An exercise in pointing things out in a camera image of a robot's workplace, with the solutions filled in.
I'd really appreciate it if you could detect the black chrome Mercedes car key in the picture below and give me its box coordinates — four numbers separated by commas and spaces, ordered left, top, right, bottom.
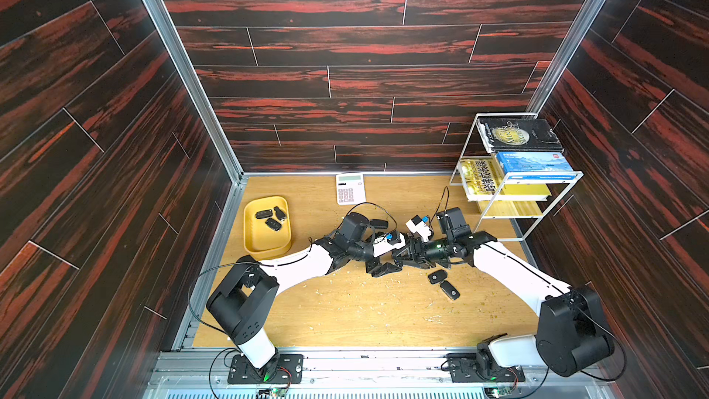
273, 206, 287, 222

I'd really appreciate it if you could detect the black flip car key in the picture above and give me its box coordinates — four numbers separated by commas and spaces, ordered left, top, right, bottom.
265, 218, 282, 231

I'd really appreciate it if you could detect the black car key front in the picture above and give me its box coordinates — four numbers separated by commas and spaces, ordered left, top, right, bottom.
255, 209, 273, 219

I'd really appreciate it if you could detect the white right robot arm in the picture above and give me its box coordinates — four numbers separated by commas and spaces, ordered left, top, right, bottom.
384, 209, 615, 377

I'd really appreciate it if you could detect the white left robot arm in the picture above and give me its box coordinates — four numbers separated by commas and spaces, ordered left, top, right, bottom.
206, 212, 406, 377

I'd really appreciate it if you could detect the large black smart key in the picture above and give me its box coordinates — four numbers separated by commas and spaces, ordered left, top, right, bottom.
369, 219, 389, 230

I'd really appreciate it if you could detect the yellow plastic storage box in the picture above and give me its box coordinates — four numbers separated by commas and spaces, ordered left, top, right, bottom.
244, 196, 293, 260

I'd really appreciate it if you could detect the white calculator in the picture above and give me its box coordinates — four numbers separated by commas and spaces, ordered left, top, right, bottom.
335, 173, 367, 206

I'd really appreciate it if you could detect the yellow book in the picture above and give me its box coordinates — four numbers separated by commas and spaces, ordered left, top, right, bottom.
457, 158, 551, 202

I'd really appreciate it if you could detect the white metal shelf rack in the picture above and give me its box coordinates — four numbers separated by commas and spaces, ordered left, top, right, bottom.
450, 113, 583, 242

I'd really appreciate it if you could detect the black book gold emblem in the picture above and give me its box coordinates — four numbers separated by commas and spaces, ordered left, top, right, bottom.
477, 117, 564, 153

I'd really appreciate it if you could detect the blue book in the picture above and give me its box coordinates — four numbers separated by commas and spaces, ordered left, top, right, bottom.
494, 151, 577, 181

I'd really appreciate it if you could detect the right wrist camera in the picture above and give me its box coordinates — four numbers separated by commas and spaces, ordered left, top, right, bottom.
405, 215, 433, 242

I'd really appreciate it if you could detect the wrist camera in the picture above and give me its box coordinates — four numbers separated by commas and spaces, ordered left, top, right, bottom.
405, 215, 433, 242
373, 231, 406, 258

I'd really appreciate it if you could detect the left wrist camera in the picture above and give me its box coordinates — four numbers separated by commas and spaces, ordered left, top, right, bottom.
373, 231, 406, 258

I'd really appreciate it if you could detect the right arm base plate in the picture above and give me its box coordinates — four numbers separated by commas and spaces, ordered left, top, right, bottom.
441, 352, 525, 384

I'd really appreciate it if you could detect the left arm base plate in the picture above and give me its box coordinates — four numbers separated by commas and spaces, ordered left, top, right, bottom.
227, 353, 304, 385

